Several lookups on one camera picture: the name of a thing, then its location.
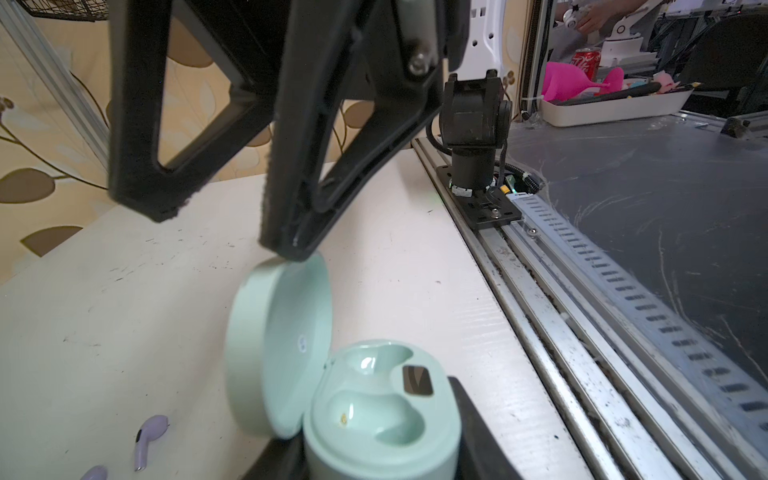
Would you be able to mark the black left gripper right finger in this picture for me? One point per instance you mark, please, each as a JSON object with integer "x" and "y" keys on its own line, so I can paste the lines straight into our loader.
{"x": 480, "y": 456}

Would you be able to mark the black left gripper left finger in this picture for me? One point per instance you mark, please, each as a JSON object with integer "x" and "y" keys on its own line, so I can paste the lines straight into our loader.
{"x": 280, "y": 460}

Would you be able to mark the mint green charging case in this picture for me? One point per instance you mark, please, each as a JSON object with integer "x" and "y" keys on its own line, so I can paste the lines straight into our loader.
{"x": 377, "y": 409}

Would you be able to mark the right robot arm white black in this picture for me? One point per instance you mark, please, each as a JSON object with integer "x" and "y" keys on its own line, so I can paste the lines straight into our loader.
{"x": 342, "y": 85}

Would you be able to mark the purple earbud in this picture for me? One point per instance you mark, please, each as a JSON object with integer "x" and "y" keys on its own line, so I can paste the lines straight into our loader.
{"x": 98, "y": 472}
{"x": 152, "y": 429}

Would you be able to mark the white tray with items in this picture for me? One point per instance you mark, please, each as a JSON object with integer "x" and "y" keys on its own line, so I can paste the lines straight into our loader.
{"x": 614, "y": 110}

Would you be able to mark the red soda can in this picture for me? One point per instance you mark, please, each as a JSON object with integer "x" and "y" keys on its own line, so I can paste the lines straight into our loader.
{"x": 588, "y": 60}

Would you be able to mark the black wire basket right wall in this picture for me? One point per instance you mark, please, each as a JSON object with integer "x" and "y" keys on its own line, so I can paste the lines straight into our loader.
{"x": 67, "y": 10}

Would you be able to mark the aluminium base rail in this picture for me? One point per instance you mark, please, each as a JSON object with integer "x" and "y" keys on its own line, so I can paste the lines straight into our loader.
{"x": 644, "y": 395}

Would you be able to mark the aluminium frame post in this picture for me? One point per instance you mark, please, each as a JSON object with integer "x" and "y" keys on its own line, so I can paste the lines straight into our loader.
{"x": 57, "y": 78}

